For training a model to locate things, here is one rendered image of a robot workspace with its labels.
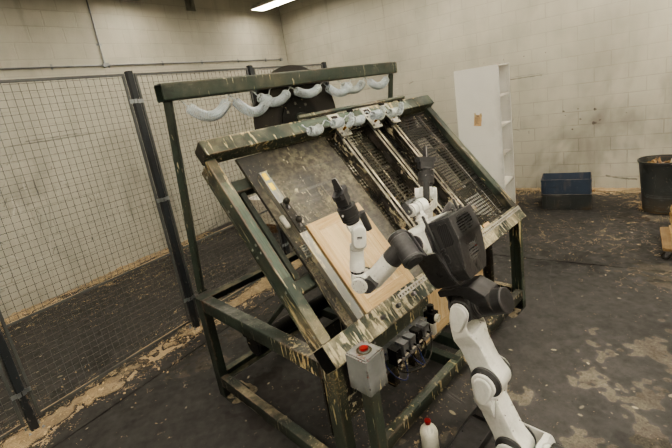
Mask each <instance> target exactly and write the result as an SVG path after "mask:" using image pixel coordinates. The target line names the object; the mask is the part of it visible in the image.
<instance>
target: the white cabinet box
mask: <svg viewBox="0 0 672 448"><path fill-rule="evenodd" d="M454 84H455V96H456V108H457V121H458V133H459V139H460V140H461V142H462V143H463V144H464V145H465V146H466V147H467V148H468V150H469V151H470V152H471V153H472V154H473V155H474V157H475V158H476V159H477V160H478V161H479V162H480V163H481V165H482V166H483V167H484V168H485V169H486V170H487V171H488V173H489V174H490V175H491V176H492V177H493V178H494V179H495V181H496V182H497V183H498V184H499V185H500V186H501V187H502V189H503V190H504V191H505V192H506V193H507V194H508V195H509V197H510V198H511V199H512V200H513V201H514V202H515V203H516V194H515V174H514V153H513V133H512V113H511V93H510V72H509V63H503V64H496V65H490V66H484V67H478V68H472V69H466V70H460V71H454Z"/></svg>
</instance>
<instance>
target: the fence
mask: <svg viewBox="0 0 672 448"><path fill-rule="evenodd" d="M263 173H266V174H267V176H268V177H269V179H270V180H267V181H266V180H265V179H264V177H263V176H262V174H263ZM257 178H258V180H259V181H260V183H261V184H262V186H263V187H264V189H265V190H266V192H267V193H268V195H269V196H270V198H271V199H272V201H273V202H274V204H275V205H276V207H277V208H278V210H279V211H280V213H281V214H282V215H284V216H285V218H286V220H287V221H288V222H289V224H290V226H291V227H290V228H291V229H292V231H293V232H294V234H295V235H296V237H297V238H298V240H299V241H300V243H301V244H302V245H304V244H305V245H306V246H307V248H308V249H309V251H310V252H311V253H312V255H311V259H312V260H313V262H314V263H315V265H316V266H317V268H318V269H319V271H320V272H321V274H322V275H323V277H324V278H325V280H326V281H327V283H328V284H329V286H330V287H331V289H332V290H333V292H334V293H335V295H336V296H337V298H338V299H339V301H340V302H341V304H342V305H343V307H344V308H345V310H346V311H347V313H348V314H349V316H350V317H351V319H352V320H353V322H356V321H357V320H358V319H360V318H361V317H362V316H364V314H363V313H362V311H361V310H360V308H359V307H358V305H357V304H356V302H355V301H354V299H353V298H352V296H351V295H350V293H349V292H348V291H347V289H346V288H345V286H344V285H343V283H342V282H341V280H340V279H339V277H338V276H337V274H336V273H335V271H334V270H333V269H332V267H331V266H330V264H329V263H328V261H327V260H326V258H325V257H324V255H323V254H322V252H321V251H320V249H319V248H318V246H317V245H316V244H315V242H314V241H313V239H312V238H311V236H310V235H309V233H308V232H307V230H306V231H304V232H302V233H299V232H298V230H297V229H296V227H295V226H294V224H293V223H292V221H291V220H290V218H289V217H288V215H287V214H286V212H285V211H284V209H283V208H282V206H281V205H280V203H282V202H283V199H284V197H283V195H282V194H281V192H280V191H279V189H278V188H277V186H276V185H275V183H274V182H273V180H272V179H271V177H270V176H269V175H268V173H267V172H266V171H264V172H260V173H259V174H258V176H257ZM271 182H272V183H273V185H274V186H275V187H276V190H273V191H272V189H271V188H270V186H269V185H268V183H271Z"/></svg>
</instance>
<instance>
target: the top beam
mask: <svg viewBox="0 0 672 448"><path fill-rule="evenodd" d="M401 102H403V103H404V105H403V104H402V103H400V102H398V101H394V102H390V103H387V105H388V106H389V107H390V108H392V109H393V108H394V107H398V106H399V105H398V104H399V103H400V104H402V106H404V111H403V113H402V114H401V115H400V116H397V117H398V118H399V117H403V116H407V115H411V114H415V113H419V112H423V111H424V110H425V109H426V108H427V107H431V106H432V105H433V104H434V102H433V100H432V99H431V98H430V97H429V96H428V95H424V96H419V97H414V98H409V99H404V100H403V101H401ZM368 108H369V109H370V110H371V111H376V110H378V109H379V110H380V107H379V106H378V105H375V106H370V107H368ZM352 112H353V114H354V116H356V117H357V116H359V115H363V114H362V113H361V112H360V110H359V109H355V110H353V111H352ZM352 112H351V113H352ZM349 113H350V112H347V111H345V112H340V113H337V114H338V115H339V117H341V118H344V117H345V115H346V117H345V119H344V121H345V124H347V122H348V121H349V117H347V115H348V114H349ZM349 115H350V114H349ZM351 116H352V115H351ZM354 116H352V117H354ZM324 120H328V121H330V120H329V119H328V118H327V115H325V116H321V117H316V118H311V119H306V120H301V121H296V122H291V123H286V124H281V125H276V126H271V127H266V128H261V129H256V130H252V131H247V132H242V133H237V134H232V135H227V136H222V137H217V138H212V139H207V140H202V141H199V142H198V144H197V147H196V150H195V155H196V156H197V158H198V159H199V161H200V162H201V164H202V165H203V166H205V165H206V164H205V162H206V161H207V160H210V159H214V158H215V159H216V161H217V162H218V163H219V162H223V161H227V160H231V159H235V158H239V157H243V156H247V155H251V154H255V153H259V152H263V151H267V150H271V149H275V148H279V147H283V146H287V145H291V144H295V143H299V142H303V141H307V140H311V139H315V138H319V137H323V136H327V135H331V134H334V133H335V131H336V130H337V129H334V128H331V126H330V123H329V122H327V121H325V122H324V124H323V125H322V123H323V121H324ZM368 122H369V121H368V120H367V119H366V121H365V123H364V124H362V125H360V126H352V127H351V128H349V130H351V129H355V128H359V127H363V126H366V124H367V123H368ZM316 124H320V125H322V126H323V127H324V131H323V133H322V134H320V135H318V136H315V137H314V136H313V137H312V136H308V135H307V132H306V129H305V128H304V127H303V126H305V127H306V128H308V127H309V126H315V125H316ZM301 125H303V126H301Z"/></svg>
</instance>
